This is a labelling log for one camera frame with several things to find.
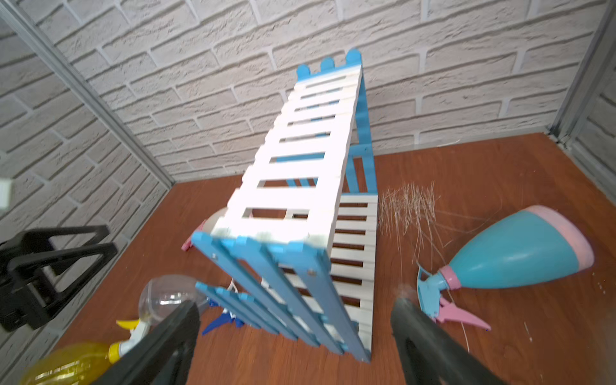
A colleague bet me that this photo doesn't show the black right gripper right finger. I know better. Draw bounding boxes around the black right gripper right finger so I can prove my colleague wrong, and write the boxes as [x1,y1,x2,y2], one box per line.
[391,298,504,384]

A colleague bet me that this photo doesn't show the thin scattered straw strands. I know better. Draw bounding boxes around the thin scattered straw strands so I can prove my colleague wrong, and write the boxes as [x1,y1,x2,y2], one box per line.
[377,180,492,352]

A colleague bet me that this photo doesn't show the left aluminium corner post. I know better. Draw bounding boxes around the left aluminium corner post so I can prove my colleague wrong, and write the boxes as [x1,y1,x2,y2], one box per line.
[1,1,175,189]

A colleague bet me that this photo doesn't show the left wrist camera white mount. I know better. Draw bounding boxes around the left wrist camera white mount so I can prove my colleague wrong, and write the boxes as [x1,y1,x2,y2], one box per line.
[0,178,14,210]

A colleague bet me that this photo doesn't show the blue and white slatted shelf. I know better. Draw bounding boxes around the blue and white slatted shelf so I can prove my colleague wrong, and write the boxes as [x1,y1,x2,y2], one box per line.
[192,50,379,363]

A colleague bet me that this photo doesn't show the white spray bottle pink nozzle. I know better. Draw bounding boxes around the white spray bottle pink nozzle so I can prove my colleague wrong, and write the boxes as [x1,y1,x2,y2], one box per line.
[181,208,228,252]

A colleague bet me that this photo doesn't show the yellow spray bottle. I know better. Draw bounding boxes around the yellow spray bottle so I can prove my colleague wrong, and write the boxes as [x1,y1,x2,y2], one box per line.
[19,319,150,384]

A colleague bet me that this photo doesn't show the clear spray bottle blue nozzle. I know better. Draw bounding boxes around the clear spray bottle blue nozzle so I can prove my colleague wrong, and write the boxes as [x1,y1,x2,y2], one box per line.
[131,274,221,338]

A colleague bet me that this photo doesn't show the teal spray bottle pink trim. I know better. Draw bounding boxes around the teal spray bottle pink trim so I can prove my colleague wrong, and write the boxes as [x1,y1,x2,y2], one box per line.
[416,205,595,330]

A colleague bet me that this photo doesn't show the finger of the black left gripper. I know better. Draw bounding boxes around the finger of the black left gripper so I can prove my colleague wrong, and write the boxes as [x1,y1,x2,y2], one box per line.
[1,243,118,331]
[1,226,109,255]

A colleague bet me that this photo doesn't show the right aluminium corner post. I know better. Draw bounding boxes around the right aluminium corner post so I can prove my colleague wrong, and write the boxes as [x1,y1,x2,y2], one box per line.
[550,1,615,144]

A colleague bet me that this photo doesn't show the aluminium corner post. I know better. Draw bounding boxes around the aluminium corner post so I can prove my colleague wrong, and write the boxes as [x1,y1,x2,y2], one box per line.
[1,1,175,189]
[550,1,615,144]

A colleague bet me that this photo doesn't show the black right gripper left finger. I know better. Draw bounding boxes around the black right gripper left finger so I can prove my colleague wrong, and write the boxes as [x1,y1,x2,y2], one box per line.
[94,301,201,384]

